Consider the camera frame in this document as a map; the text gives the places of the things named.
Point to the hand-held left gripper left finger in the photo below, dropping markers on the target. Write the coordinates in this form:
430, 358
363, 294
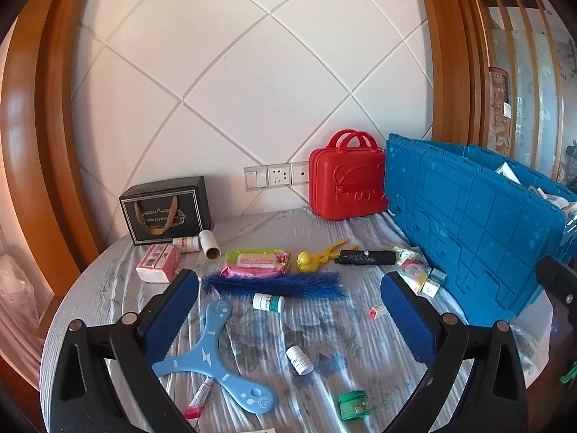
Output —
173, 313

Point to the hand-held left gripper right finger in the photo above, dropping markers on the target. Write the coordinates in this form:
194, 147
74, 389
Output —
405, 320

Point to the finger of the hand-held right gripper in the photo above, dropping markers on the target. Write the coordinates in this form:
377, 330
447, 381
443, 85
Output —
556, 275

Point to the blue plastic crate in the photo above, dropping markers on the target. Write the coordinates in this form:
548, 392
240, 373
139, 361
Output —
473, 225

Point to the small red white tube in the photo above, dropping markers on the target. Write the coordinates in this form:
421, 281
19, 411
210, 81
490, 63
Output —
377, 311

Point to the pastel candy pack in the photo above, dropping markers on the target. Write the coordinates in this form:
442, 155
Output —
414, 276

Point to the small white green box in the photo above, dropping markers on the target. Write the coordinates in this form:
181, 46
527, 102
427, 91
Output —
433, 282

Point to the pink white tissue pack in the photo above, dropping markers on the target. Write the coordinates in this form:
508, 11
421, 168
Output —
157, 264

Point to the blue foam boomerang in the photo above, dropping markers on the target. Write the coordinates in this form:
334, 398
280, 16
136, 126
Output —
212, 352

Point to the small clear snack packet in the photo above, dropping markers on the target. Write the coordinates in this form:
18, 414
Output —
405, 253

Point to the white medicine bottle orange label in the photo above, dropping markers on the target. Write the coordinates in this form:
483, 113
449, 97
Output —
185, 244

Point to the black folding umbrella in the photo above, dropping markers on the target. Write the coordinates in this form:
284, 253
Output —
367, 257

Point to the white paper roll cardboard core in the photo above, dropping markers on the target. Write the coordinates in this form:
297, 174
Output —
209, 243

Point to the pink white ointment tube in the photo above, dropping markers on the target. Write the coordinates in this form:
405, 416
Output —
198, 401

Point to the pink wet wipes pack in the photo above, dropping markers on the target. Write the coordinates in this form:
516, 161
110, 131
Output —
252, 261

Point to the small white bottle green label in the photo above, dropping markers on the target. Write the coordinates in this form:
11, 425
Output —
268, 302

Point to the green round jar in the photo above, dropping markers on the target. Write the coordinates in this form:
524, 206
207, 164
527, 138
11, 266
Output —
354, 406

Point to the dark blue feather brush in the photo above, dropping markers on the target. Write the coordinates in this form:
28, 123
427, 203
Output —
275, 285

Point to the white pill bottle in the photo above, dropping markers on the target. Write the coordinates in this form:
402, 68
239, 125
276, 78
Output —
300, 360

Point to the yellow duck clip toy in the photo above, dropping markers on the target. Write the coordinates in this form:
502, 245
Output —
306, 261

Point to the red mini suitcase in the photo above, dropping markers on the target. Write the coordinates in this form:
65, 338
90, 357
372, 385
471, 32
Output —
349, 180

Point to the white plastic bag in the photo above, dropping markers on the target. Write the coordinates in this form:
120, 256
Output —
13, 288

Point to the wooden lattice screen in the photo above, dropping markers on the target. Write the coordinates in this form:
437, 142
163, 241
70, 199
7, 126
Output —
527, 76

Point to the white five-hole wall socket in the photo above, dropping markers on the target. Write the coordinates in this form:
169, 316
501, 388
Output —
279, 175

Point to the white small wall socket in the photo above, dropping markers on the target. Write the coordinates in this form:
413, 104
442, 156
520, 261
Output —
301, 172

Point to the curved wooden frame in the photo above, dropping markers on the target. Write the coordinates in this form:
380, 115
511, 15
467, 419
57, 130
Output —
40, 121

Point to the wooden door frame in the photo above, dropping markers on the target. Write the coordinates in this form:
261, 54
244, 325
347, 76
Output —
450, 54

